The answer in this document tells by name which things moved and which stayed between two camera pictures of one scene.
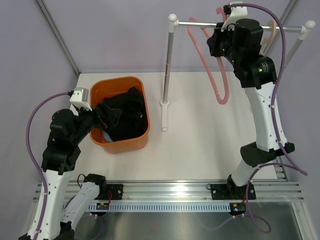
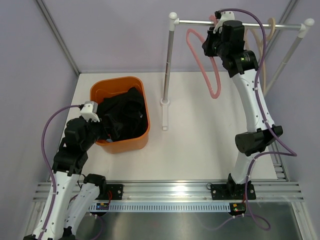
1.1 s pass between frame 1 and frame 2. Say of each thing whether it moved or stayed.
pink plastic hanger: moved
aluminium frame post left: stayed
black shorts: stayed
